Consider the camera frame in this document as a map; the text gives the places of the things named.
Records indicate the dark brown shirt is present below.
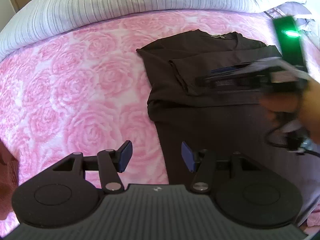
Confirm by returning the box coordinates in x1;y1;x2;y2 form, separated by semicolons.
135;29;316;227

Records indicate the person's right hand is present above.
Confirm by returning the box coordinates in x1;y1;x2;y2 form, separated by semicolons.
260;79;319;145

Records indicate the lavender pillow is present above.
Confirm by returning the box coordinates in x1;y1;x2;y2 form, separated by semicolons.
264;2;314;31

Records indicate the pink rose blanket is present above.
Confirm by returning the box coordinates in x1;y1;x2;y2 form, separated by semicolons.
1;10;276;236

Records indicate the red sleeve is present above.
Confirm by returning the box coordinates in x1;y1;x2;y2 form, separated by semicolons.
0;141;18;220

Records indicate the black cable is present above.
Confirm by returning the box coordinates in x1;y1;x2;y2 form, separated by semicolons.
265;119;320;158

